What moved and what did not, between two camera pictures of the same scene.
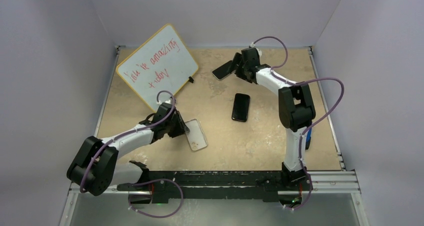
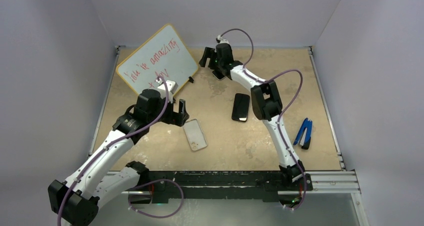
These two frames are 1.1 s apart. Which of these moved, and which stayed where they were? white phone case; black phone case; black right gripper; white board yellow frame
Moved: black right gripper
Stayed: white board yellow frame; black phone case; white phone case
